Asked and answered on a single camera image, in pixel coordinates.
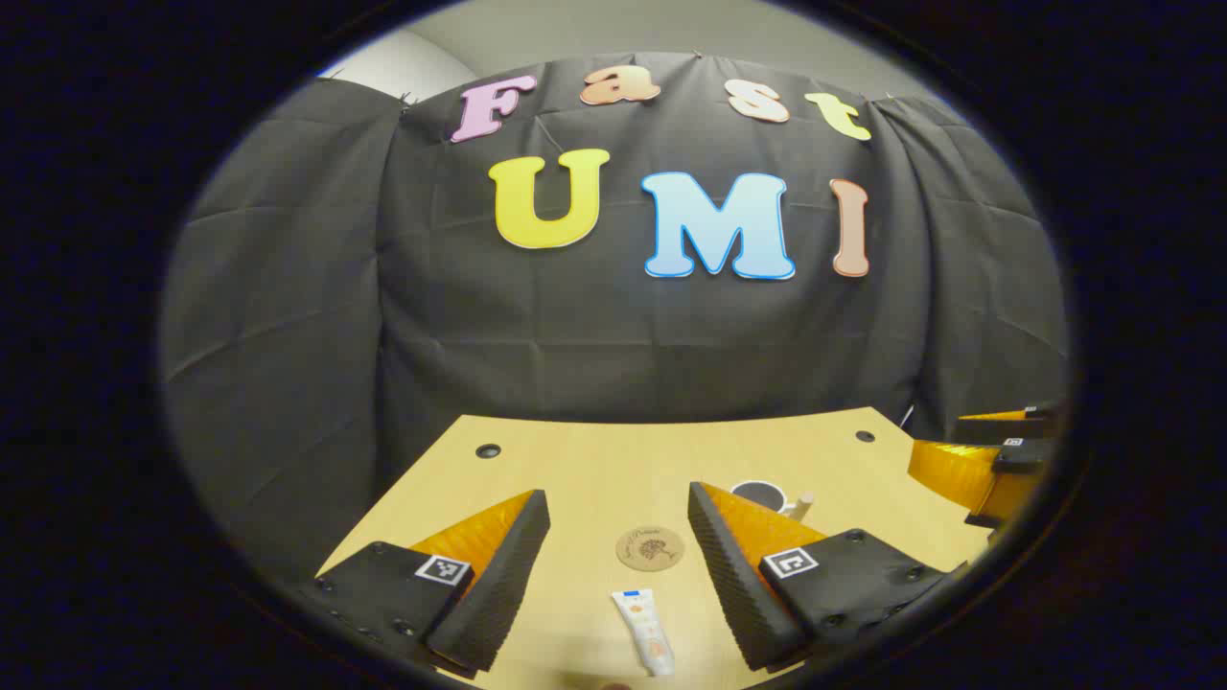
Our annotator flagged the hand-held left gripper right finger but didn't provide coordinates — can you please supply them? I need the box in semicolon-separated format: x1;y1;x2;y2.
687;481;969;672

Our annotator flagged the wooden desktop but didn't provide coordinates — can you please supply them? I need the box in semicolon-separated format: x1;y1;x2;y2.
316;407;993;690

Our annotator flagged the white toothpaste tube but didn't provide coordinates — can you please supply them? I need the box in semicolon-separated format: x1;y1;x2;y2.
611;588;677;678

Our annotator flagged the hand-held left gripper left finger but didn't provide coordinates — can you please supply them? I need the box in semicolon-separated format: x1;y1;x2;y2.
302;489;552;681

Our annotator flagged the white cup with wooden handle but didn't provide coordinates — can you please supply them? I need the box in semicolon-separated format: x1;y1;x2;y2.
729;479;818;523

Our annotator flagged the black backdrop cloth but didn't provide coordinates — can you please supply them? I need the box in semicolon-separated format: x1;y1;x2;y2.
161;53;1070;576

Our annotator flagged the round cork coaster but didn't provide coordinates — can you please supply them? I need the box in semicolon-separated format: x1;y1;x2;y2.
615;525;687;573

